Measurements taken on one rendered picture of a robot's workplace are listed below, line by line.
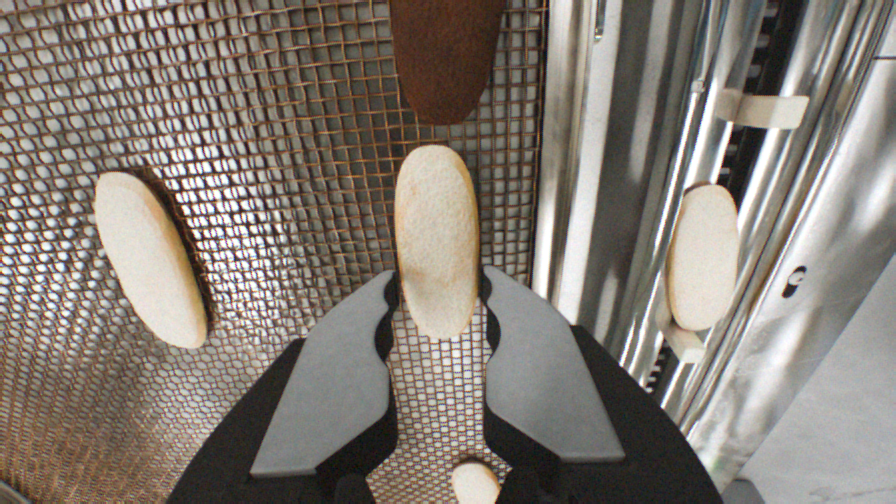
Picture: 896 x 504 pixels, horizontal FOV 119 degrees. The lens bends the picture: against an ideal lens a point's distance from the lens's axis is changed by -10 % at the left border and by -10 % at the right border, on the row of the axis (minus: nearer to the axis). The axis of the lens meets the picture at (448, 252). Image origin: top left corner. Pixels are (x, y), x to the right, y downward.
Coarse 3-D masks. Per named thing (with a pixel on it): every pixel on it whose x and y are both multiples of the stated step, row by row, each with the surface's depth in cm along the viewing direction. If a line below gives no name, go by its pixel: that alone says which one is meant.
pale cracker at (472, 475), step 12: (456, 468) 22; (468, 468) 22; (480, 468) 22; (456, 480) 22; (468, 480) 22; (480, 480) 22; (492, 480) 22; (456, 492) 23; (468, 492) 22; (480, 492) 23; (492, 492) 23
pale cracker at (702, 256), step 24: (696, 192) 15; (720, 192) 15; (696, 216) 15; (720, 216) 15; (672, 240) 16; (696, 240) 16; (720, 240) 15; (672, 264) 17; (696, 264) 16; (720, 264) 16; (672, 288) 18; (696, 288) 17; (720, 288) 17; (672, 312) 19; (696, 312) 18; (720, 312) 18
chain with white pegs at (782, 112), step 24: (768, 24) 13; (768, 48) 13; (744, 96) 13; (768, 96) 12; (792, 96) 11; (744, 120) 13; (768, 120) 12; (792, 120) 12; (744, 144) 15; (720, 168) 16; (672, 336) 19; (696, 336) 19; (696, 360) 18; (648, 384) 24
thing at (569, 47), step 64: (64, 0) 9; (384, 0) 10; (512, 0) 10; (576, 0) 10; (64, 64) 10; (128, 64) 10; (320, 64) 11; (576, 64) 10; (128, 128) 11; (384, 128) 12; (448, 128) 12; (576, 128) 11; (256, 192) 13; (320, 192) 13; (512, 192) 13; (576, 192) 12; (0, 256) 14; (256, 256) 14; (320, 256) 14; (128, 320) 16; (256, 320) 16; (0, 384) 18; (64, 384) 18; (128, 384) 18; (192, 384) 18; (448, 384) 18; (0, 448) 22; (64, 448) 22; (128, 448) 22; (192, 448) 21
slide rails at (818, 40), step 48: (816, 0) 11; (720, 48) 13; (816, 48) 12; (720, 96) 13; (816, 96) 13; (720, 144) 14; (768, 144) 14; (768, 192) 15; (720, 336) 19; (672, 384) 22
